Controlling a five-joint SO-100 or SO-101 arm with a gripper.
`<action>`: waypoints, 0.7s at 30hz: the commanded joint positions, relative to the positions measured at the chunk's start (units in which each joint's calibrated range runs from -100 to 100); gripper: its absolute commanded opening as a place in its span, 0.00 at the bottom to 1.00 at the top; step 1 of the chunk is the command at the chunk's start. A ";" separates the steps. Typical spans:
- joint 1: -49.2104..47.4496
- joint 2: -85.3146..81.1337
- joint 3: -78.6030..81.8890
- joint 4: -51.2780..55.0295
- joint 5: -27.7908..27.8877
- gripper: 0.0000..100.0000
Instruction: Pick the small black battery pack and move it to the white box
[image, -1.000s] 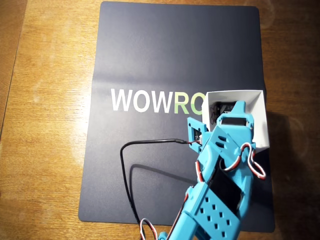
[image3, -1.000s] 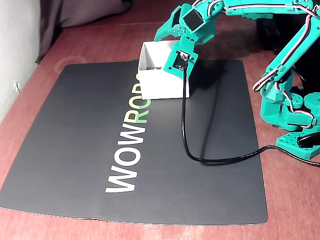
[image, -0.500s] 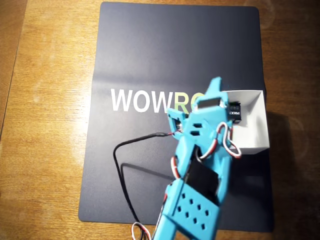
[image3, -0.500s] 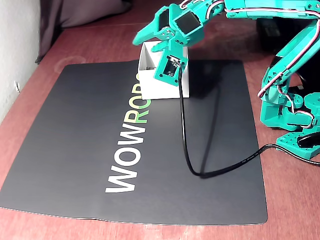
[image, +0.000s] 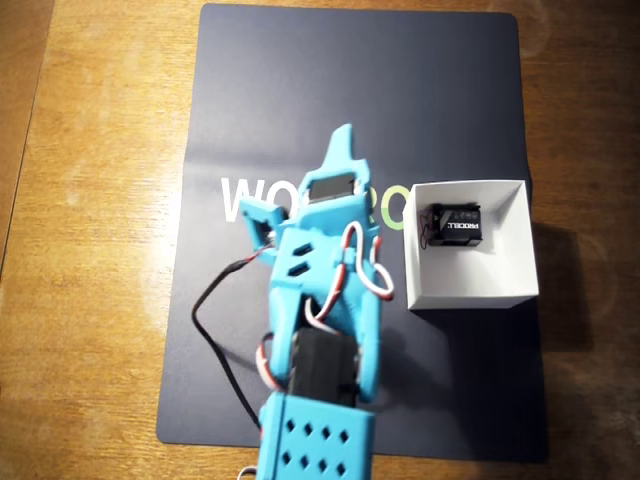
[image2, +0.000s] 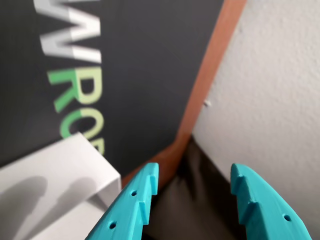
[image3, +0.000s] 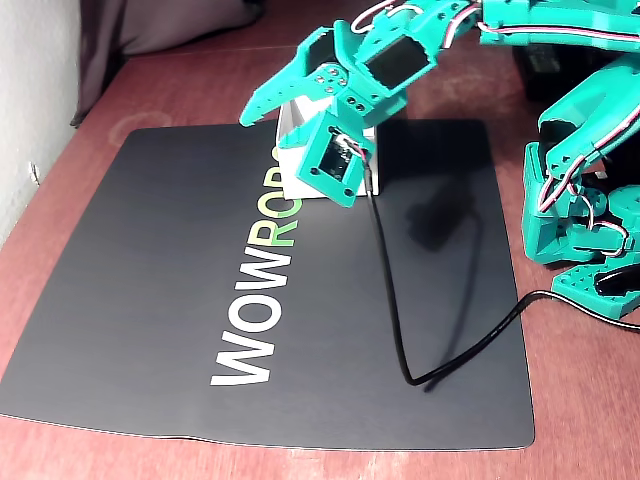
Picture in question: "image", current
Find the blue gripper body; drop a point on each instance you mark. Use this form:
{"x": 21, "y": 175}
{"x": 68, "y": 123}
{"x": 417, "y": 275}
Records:
{"x": 334, "y": 189}

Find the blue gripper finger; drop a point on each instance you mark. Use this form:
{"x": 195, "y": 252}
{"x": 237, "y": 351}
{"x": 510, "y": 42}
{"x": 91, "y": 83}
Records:
{"x": 342, "y": 150}

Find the small black battery pack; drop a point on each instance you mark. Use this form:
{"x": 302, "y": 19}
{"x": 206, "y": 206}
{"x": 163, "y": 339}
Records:
{"x": 460, "y": 227}

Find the white open cardboard box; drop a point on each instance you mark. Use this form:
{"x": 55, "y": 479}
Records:
{"x": 475, "y": 280}

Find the dark mat with WOWROBO print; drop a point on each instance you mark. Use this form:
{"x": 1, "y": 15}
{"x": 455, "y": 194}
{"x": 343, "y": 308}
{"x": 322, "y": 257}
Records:
{"x": 300, "y": 75}

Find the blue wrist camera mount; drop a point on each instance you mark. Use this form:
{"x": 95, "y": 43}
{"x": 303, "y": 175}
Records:
{"x": 260, "y": 212}

